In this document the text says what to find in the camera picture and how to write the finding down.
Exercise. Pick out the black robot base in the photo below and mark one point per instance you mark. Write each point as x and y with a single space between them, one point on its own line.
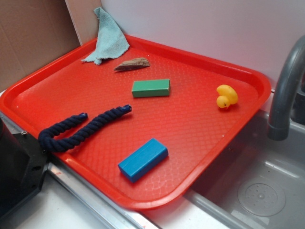
22 169

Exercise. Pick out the yellow rubber duck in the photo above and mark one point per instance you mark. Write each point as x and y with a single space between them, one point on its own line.
227 96

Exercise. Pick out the red plastic tray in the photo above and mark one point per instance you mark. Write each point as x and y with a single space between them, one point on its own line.
188 121

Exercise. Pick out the green rectangular block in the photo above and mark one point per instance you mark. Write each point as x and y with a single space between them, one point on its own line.
151 88

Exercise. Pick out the blue rectangular block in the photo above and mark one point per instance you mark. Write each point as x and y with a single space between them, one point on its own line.
144 159

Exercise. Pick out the brown wood piece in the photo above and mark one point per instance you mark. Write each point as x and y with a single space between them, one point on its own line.
133 64

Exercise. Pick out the light blue cloth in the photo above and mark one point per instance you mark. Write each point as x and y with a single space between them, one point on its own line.
111 42

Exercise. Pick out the grey plastic sink basin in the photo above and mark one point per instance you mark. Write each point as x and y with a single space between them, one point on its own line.
256 182

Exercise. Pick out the grey faucet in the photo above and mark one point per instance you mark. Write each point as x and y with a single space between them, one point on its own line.
289 97

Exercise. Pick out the brown cardboard panel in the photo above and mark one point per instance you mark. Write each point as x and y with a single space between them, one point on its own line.
34 33

